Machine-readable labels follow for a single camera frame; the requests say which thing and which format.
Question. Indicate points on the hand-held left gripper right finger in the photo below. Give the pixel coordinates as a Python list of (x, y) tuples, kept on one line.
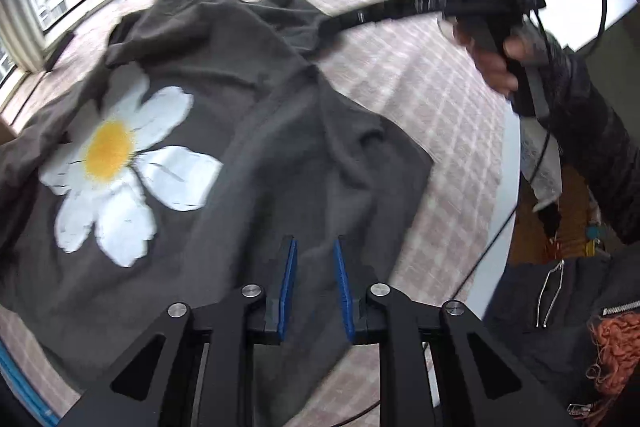
[(345, 292)]

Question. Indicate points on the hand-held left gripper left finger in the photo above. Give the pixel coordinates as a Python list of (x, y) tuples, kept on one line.
[(288, 287)]

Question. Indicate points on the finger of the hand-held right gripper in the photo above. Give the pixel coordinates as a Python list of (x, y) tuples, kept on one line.
[(390, 9)]

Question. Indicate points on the grey flower print t-shirt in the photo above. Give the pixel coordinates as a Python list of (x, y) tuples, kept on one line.
[(225, 107)]

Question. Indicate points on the person's right forearm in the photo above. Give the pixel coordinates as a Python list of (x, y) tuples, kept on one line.
[(595, 122)]

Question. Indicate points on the person's right hand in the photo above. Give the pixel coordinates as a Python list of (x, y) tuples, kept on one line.
[(492, 69)]

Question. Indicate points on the pink plaid bed sheet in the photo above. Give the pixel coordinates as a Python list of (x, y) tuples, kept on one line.
[(425, 72)]

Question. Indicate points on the white mattress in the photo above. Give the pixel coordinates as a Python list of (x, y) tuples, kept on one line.
[(502, 207)]

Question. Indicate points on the dark jacket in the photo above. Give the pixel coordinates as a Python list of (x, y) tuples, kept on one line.
[(520, 332)]

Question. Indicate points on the white lace cloth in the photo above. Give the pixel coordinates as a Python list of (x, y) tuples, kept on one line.
[(542, 167)]

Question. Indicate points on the orange knit cloth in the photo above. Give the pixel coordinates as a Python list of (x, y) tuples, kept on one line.
[(620, 342)]

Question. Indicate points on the white framed window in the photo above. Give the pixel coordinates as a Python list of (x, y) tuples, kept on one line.
[(30, 37)]

